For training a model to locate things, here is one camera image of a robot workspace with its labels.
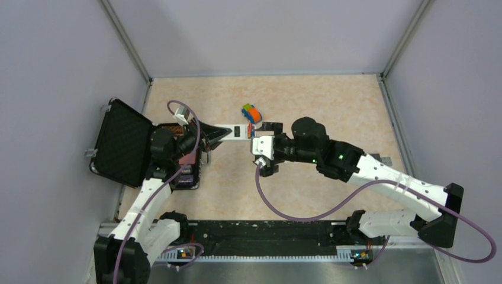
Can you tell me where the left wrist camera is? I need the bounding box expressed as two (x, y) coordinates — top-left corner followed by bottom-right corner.
(173, 105), (190, 126)

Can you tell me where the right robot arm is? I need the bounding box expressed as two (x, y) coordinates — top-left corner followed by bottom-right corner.
(251, 117), (464, 249)

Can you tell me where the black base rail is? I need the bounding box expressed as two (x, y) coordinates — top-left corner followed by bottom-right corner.
(156, 220), (385, 265)

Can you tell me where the black open case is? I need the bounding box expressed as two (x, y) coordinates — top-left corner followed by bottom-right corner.
(89, 98), (202, 188)

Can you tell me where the orange battery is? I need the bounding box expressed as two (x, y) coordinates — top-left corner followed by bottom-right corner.
(247, 124), (253, 139)

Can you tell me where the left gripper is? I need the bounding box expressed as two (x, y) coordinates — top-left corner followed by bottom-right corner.
(170, 116), (232, 162)

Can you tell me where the grey brick baseplate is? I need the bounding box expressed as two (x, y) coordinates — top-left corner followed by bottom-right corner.
(371, 153), (393, 167)

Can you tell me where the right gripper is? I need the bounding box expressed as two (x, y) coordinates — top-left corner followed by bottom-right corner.
(254, 122), (319, 176)

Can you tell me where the white remote control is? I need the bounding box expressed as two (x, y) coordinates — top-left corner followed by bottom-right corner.
(215, 124), (252, 141)

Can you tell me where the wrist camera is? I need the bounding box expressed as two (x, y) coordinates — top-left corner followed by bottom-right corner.
(173, 105), (190, 126)
(251, 135), (274, 168)

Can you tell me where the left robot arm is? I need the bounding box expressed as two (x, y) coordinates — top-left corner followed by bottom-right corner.
(94, 120), (235, 283)

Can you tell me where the colourful toy car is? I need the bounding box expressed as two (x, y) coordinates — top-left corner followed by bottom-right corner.
(241, 104), (263, 124)

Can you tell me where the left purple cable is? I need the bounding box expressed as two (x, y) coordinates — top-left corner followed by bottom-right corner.
(112, 100), (205, 284)

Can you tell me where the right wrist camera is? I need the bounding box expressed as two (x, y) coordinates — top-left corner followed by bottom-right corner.
(251, 135), (274, 168)

